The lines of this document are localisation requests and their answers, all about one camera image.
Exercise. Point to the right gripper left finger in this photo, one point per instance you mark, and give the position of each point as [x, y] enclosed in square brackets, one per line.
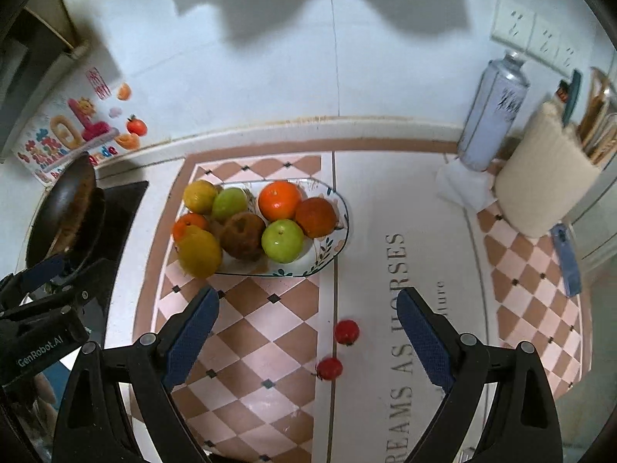
[184, 335]

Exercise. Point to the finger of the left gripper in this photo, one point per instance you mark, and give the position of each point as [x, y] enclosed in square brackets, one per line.
[62, 301]
[45, 270]

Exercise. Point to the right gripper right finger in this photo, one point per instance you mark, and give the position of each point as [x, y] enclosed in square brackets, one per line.
[438, 345]

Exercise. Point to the yellow lemon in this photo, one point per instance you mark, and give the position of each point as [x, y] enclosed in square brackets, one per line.
[199, 252]

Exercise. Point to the red cherry tomato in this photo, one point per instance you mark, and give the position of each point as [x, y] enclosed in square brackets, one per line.
[346, 332]
[329, 369]

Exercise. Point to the brown reddish pear apple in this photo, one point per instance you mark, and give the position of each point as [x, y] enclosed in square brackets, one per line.
[241, 236]

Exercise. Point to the green apple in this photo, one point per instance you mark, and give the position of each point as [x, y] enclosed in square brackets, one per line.
[282, 241]
[228, 202]

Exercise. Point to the yellow-green citrus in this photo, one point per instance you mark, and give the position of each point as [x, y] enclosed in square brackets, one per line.
[199, 196]

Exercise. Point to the bright orange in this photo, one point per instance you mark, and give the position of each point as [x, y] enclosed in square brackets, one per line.
[279, 201]

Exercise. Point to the dark orange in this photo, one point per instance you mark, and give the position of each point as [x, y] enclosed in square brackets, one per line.
[316, 217]

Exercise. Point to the checkered brown kitchen mat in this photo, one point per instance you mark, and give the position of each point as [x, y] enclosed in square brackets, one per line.
[253, 394]

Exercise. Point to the black wok pan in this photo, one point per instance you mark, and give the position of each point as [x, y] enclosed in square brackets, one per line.
[70, 218]

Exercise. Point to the blue lighter tool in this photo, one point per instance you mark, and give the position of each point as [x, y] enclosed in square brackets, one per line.
[563, 246]

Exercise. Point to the white folded tissue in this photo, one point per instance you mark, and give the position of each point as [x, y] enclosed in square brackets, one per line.
[468, 189]

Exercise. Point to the beige utensil holder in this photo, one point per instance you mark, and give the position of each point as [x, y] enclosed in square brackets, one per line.
[546, 176]

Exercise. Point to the black range hood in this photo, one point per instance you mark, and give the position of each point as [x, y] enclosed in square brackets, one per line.
[38, 49]

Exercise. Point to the silver spray can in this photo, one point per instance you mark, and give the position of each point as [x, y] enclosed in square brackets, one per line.
[502, 90]

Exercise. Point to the colourful wall sticker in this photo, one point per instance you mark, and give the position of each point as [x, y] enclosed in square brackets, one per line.
[90, 112]

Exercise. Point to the white wall socket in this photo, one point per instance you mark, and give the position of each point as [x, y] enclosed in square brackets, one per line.
[517, 26]

